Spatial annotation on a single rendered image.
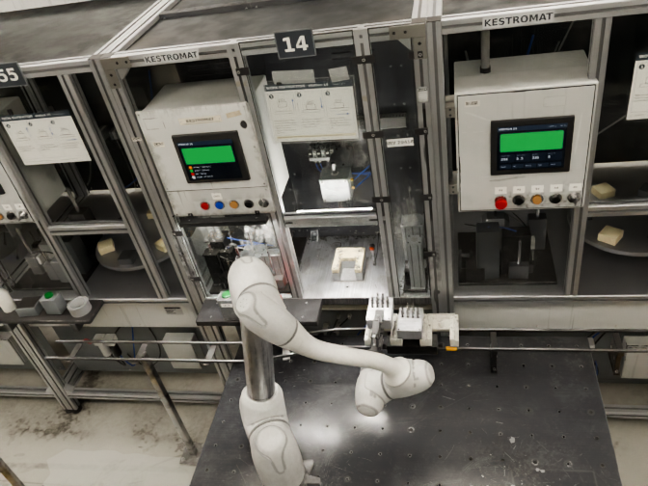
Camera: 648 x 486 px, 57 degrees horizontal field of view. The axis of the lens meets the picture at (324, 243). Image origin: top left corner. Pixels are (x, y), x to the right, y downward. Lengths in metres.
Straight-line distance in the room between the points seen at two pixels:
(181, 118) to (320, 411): 1.24
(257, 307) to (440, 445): 0.96
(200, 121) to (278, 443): 1.13
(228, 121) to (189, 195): 0.38
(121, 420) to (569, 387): 2.39
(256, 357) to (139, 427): 1.69
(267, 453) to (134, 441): 1.59
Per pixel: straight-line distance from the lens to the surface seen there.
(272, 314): 1.71
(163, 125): 2.24
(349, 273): 2.65
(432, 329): 2.43
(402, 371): 1.99
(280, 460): 2.10
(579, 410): 2.46
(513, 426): 2.38
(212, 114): 2.14
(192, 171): 2.27
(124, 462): 3.52
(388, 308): 2.36
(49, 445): 3.82
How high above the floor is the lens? 2.63
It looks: 37 degrees down
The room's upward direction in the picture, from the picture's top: 12 degrees counter-clockwise
